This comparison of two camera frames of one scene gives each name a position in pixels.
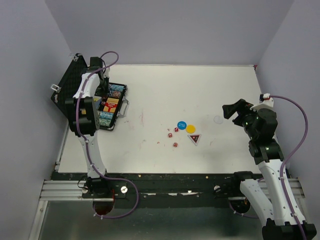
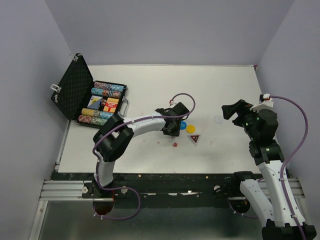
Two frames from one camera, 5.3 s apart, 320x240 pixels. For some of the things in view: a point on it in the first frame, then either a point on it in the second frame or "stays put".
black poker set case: (112, 104) stays put
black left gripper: (103, 93) to (175, 133)
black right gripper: (241, 105) stays put
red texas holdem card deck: (111, 105) stays put
